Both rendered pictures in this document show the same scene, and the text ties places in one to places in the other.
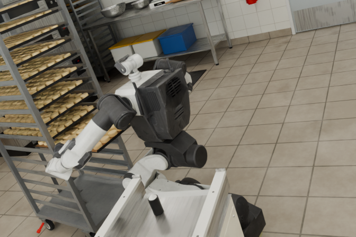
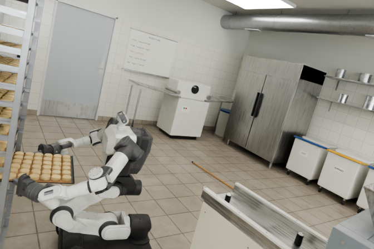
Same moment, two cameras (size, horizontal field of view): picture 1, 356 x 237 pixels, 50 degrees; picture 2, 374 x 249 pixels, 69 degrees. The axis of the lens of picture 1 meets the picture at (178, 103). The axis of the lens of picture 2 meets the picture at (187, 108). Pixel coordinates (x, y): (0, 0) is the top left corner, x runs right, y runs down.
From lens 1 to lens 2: 183 cm
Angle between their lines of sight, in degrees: 66
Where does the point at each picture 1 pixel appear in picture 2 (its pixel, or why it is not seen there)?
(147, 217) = not seen: hidden behind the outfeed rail
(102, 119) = (130, 153)
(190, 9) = not seen: outside the picture
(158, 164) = (112, 193)
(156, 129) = (132, 165)
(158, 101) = (147, 147)
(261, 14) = not seen: hidden behind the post
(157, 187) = (83, 217)
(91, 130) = (123, 160)
